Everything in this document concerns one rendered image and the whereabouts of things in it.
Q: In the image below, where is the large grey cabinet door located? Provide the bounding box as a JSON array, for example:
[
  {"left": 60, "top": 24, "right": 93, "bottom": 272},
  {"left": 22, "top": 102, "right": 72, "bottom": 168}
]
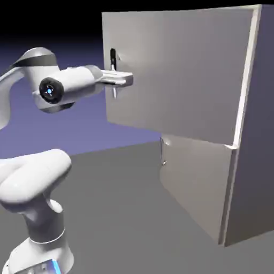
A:
[{"left": 101, "top": 4, "right": 263, "bottom": 150}]

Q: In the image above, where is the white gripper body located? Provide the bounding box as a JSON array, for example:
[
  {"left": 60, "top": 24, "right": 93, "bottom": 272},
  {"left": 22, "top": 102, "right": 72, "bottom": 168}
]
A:
[{"left": 100, "top": 69, "right": 134, "bottom": 88}]

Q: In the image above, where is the grey cabinet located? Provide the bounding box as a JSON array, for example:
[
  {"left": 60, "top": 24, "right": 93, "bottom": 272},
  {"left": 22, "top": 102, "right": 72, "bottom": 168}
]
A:
[{"left": 222, "top": 4, "right": 274, "bottom": 248}]

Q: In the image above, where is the dark curved metal handle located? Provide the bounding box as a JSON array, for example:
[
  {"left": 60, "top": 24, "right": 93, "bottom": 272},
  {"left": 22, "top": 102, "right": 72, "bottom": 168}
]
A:
[{"left": 109, "top": 48, "right": 118, "bottom": 100}]

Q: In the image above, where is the small grey cabinet door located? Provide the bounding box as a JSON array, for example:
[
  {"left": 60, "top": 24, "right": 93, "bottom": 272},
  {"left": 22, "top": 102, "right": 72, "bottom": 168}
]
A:
[{"left": 159, "top": 134, "right": 239, "bottom": 247}]

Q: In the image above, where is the silver curved metal handle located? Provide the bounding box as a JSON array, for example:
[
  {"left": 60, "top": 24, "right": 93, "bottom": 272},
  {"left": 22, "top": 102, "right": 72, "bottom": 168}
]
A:
[{"left": 159, "top": 136, "right": 168, "bottom": 167}]

